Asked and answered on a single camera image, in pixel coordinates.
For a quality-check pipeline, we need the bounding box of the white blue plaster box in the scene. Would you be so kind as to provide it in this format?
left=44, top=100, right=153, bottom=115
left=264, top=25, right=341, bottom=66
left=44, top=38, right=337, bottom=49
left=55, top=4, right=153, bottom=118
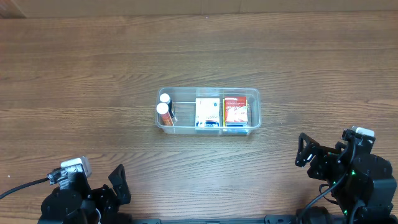
left=195, top=98, right=220, bottom=128

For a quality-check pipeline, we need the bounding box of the clear plastic container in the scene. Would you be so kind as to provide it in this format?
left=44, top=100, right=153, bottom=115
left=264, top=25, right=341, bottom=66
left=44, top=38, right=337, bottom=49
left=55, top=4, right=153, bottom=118
left=155, top=87, right=262, bottom=134

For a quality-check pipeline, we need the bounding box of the red white medicine box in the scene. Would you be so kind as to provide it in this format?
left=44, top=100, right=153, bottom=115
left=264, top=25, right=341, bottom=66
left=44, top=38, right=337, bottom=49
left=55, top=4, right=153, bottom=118
left=223, top=96, right=249, bottom=123

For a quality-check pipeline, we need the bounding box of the blue yellow medicine box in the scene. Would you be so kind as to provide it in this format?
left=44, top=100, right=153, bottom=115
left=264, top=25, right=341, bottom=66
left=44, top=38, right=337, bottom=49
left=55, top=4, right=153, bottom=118
left=221, top=98, right=251, bottom=128

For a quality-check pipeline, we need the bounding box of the orange tube white cap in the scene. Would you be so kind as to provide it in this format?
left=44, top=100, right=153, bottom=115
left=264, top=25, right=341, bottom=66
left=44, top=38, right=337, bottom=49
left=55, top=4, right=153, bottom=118
left=156, top=103, right=174, bottom=126

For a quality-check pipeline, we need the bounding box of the black tube white cap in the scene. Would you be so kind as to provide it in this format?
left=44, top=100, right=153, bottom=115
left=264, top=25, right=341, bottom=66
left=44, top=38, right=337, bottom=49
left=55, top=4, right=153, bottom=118
left=159, top=93, right=175, bottom=118

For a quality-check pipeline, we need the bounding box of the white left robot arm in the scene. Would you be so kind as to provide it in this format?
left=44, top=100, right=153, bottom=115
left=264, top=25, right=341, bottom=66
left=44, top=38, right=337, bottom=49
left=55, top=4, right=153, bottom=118
left=38, top=164, right=133, bottom=224

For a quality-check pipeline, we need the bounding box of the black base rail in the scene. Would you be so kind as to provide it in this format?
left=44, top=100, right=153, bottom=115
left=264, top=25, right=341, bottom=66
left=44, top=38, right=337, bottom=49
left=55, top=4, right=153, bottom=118
left=129, top=215, right=296, bottom=224

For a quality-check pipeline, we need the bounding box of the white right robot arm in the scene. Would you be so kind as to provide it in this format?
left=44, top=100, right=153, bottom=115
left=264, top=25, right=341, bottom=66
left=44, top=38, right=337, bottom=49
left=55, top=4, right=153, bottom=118
left=295, top=128, right=397, bottom=223

